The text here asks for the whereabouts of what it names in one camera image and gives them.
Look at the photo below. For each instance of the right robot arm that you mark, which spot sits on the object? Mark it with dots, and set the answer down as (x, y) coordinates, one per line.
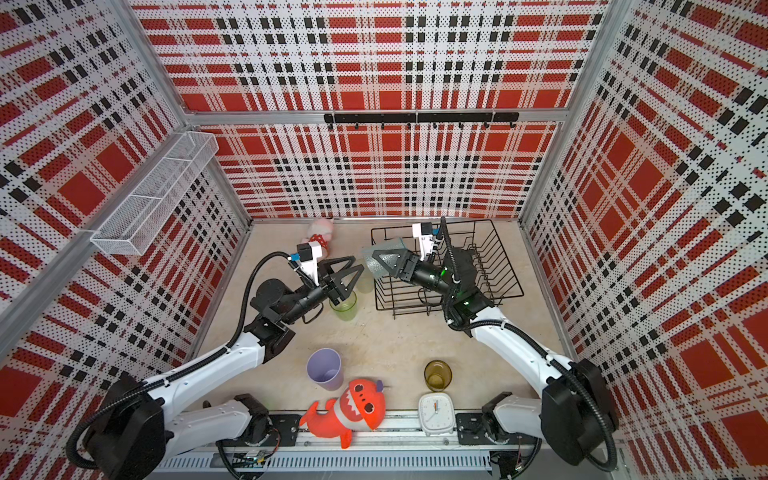
(573, 413)

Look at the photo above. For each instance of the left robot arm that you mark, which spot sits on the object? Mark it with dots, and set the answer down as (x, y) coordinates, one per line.
(140, 424)

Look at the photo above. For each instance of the olive glass cup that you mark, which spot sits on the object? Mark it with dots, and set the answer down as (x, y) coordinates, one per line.
(437, 375)

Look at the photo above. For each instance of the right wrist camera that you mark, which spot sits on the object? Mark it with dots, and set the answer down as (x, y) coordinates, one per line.
(423, 234)

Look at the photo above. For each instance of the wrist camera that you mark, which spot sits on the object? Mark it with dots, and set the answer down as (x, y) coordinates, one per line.
(305, 261)
(423, 234)

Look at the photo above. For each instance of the purple plastic cup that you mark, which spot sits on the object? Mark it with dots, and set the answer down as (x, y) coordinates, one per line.
(324, 368)

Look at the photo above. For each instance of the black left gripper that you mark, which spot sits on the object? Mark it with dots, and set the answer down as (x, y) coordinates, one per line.
(333, 287)

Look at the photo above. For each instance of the pink plush toy polka dress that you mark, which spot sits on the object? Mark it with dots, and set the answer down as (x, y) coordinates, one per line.
(321, 230)

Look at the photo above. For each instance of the bright green plastic cup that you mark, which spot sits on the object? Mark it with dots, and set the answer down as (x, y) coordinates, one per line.
(346, 309)

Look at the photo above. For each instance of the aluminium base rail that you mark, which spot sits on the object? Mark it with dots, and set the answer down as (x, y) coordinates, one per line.
(398, 445)

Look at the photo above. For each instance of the black wall hook rail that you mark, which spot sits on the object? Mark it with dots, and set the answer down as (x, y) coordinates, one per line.
(421, 117)

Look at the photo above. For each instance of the white kitchen scale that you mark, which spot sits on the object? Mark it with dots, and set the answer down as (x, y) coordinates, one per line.
(436, 414)

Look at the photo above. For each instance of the teal textured plastic cup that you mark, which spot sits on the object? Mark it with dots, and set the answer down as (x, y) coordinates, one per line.
(381, 259)

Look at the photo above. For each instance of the white wire mesh shelf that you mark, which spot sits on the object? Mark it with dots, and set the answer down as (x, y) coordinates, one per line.
(137, 221)

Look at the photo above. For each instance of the red shark plush toy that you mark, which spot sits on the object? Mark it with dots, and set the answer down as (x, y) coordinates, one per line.
(360, 408)

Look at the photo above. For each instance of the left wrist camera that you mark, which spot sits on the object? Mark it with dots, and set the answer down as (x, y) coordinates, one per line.
(305, 261)

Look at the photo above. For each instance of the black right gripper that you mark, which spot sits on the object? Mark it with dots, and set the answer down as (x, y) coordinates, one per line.
(408, 264)

